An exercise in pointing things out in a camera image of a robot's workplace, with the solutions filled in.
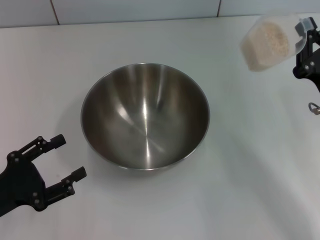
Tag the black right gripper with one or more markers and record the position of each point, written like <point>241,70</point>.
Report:
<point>311,73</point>

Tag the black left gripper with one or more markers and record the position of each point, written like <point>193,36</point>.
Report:
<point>20,185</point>

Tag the clear plastic cup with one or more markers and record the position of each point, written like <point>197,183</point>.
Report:
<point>296,22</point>

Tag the white rice grains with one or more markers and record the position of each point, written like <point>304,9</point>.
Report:
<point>267,45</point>

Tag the stainless steel bowl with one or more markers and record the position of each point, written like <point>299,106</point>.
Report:
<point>145,117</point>

